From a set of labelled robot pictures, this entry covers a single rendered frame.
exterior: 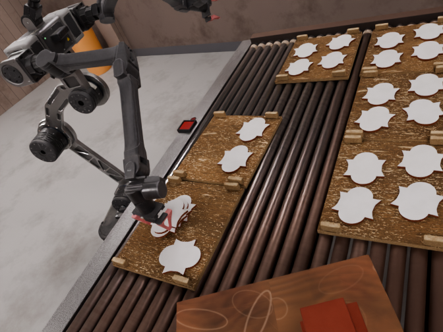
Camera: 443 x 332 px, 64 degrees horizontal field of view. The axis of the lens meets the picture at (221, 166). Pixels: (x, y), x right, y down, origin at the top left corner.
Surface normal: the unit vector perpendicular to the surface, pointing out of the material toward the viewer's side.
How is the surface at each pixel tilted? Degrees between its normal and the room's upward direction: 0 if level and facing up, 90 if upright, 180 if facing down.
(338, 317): 0
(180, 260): 0
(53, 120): 90
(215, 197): 0
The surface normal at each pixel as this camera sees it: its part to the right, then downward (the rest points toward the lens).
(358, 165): -0.32, -0.70
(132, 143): -0.35, -0.43
